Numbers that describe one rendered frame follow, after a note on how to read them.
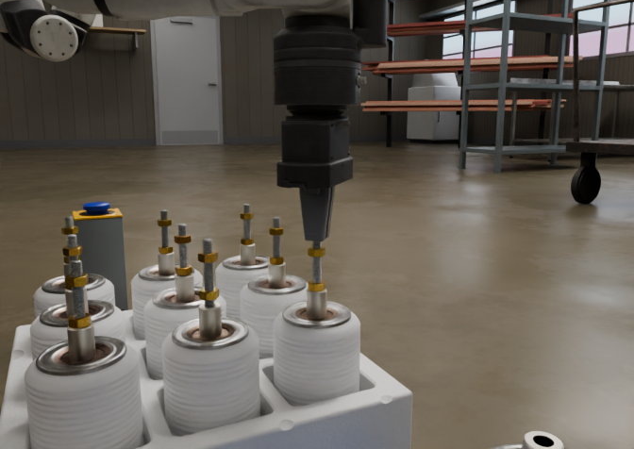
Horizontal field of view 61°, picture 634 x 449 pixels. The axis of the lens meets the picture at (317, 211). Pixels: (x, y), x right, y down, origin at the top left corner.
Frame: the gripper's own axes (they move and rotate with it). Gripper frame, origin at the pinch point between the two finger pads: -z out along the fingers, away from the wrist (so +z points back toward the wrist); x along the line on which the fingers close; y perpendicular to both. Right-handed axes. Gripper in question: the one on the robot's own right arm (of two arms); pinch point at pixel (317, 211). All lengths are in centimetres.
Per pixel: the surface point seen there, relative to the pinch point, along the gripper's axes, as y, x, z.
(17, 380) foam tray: -31.0, 11.2, -18.7
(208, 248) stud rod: -8.3, 8.5, -2.7
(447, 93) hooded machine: -60, -933, 51
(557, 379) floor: 31, -46, -37
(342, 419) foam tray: 4.7, 6.1, -19.6
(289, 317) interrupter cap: -2.4, 2.1, -11.3
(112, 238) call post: -38.4, -15.0, -8.8
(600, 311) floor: 45, -86, -37
